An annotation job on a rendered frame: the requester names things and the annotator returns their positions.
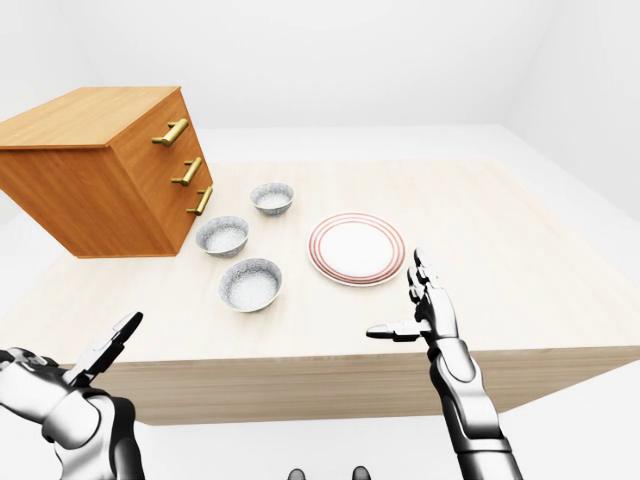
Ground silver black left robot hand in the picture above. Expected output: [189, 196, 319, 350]
[0, 311, 145, 449]

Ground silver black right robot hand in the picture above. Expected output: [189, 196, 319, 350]
[366, 247, 464, 352]

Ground white plate with red rings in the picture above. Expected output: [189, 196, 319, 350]
[306, 212, 407, 288]

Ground grey patterned bowl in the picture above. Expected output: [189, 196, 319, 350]
[194, 215, 251, 260]
[217, 257, 285, 315]
[249, 181, 296, 218]

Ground wooden cabinet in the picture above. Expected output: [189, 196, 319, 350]
[0, 86, 215, 260]

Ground wooden drawer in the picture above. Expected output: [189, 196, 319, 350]
[107, 87, 194, 185]
[130, 119, 205, 222]
[153, 151, 215, 259]

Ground brass drawer handle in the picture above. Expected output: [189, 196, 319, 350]
[170, 156, 203, 187]
[151, 118, 190, 148]
[185, 185, 215, 217]

